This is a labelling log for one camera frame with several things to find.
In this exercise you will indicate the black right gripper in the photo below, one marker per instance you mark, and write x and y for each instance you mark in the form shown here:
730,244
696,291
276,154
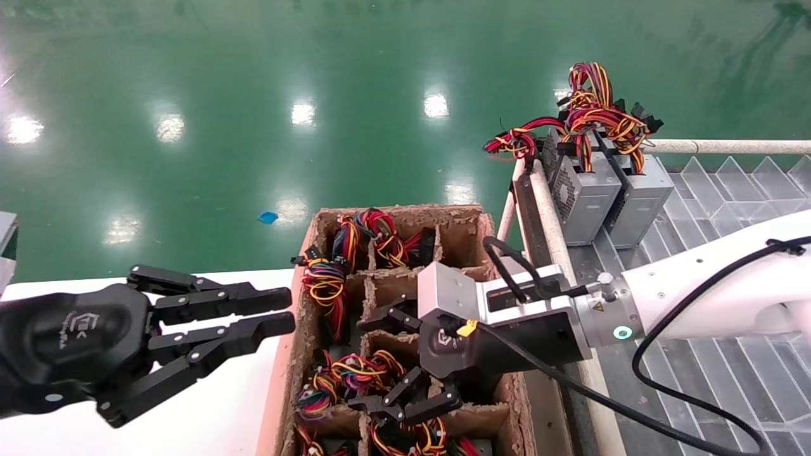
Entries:
507,345

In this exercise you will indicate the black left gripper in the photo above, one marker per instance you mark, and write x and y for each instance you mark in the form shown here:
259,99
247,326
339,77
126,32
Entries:
76,335

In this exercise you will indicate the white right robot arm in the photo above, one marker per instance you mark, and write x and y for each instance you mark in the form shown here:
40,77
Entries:
697,291

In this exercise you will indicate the power supply with black connector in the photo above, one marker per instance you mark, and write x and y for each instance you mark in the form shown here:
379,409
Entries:
418,440

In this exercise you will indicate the blue scrap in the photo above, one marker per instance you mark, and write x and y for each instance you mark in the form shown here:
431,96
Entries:
268,218

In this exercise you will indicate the brown cardboard divider box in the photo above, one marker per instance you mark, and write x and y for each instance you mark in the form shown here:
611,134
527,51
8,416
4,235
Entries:
459,237

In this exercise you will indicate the white short rack pipe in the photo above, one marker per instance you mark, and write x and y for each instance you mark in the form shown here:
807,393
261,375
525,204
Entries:
505,225

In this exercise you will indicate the white long rack pipe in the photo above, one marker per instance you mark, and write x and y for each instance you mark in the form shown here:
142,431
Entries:
548,215

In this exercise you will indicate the grey vented power supply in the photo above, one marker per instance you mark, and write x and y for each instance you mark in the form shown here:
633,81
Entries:
589,202

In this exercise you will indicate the grey metal object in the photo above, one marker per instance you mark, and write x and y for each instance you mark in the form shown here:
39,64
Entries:
6,234

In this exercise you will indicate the clear plastic rack bed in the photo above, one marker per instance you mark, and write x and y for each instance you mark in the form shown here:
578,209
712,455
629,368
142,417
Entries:
728,183

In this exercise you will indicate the white horizontal rack pipe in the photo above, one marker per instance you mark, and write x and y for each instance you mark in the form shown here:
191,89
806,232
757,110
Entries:
728,146

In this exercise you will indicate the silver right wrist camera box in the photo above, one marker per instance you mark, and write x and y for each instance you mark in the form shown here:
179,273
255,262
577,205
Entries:
447,291

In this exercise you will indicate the black rack side rail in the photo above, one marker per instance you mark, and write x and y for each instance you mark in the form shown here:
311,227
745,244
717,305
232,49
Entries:
529,209

